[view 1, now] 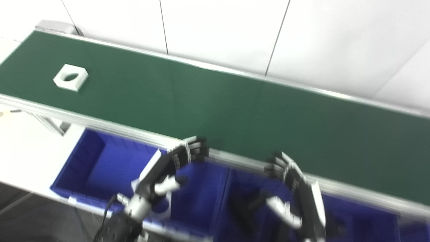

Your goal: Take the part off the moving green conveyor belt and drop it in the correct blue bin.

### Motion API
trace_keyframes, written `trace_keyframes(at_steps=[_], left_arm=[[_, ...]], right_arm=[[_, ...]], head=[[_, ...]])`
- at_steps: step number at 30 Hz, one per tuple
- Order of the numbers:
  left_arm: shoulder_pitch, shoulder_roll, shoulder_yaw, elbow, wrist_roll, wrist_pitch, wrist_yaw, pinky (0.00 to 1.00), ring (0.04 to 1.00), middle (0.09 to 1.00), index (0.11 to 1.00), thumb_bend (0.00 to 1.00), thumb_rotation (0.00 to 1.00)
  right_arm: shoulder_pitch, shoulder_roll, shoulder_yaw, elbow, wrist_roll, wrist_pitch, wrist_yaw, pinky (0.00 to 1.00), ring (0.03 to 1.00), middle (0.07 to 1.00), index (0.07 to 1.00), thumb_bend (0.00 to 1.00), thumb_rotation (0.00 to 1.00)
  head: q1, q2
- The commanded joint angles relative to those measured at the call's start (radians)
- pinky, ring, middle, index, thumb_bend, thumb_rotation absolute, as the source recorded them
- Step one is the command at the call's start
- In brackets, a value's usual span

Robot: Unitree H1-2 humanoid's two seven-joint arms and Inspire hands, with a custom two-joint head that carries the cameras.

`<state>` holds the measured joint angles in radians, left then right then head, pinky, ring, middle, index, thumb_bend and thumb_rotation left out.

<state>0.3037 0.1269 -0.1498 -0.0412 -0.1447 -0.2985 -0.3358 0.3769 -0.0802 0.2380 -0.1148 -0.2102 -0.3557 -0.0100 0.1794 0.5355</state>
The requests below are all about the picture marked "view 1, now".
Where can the green conveyor belt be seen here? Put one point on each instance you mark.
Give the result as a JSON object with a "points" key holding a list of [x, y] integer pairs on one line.
{"points": [[100, 123], [215, 111]]}

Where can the blue plastic bin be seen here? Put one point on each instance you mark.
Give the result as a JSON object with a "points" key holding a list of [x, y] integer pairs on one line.
{"points": [[415, 232], [111, 164], [248, 181]]}

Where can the grey conveyor end cap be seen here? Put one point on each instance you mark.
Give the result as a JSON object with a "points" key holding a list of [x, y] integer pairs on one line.
{"points": [[55, 26]]}

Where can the white square part round hole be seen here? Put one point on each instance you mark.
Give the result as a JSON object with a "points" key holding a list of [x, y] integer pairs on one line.
{"points": [[77, 84], [169, 203]]}

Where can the aluminium conveyor support leg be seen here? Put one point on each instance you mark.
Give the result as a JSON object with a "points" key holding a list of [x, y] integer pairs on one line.
{"points": [[50, 123]]}

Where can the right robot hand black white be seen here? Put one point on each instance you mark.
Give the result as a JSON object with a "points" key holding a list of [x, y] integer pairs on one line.
{"points": [[304, 191]]}

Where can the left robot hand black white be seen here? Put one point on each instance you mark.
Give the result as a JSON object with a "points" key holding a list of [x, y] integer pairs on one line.
{"points": [[158, 174]]}

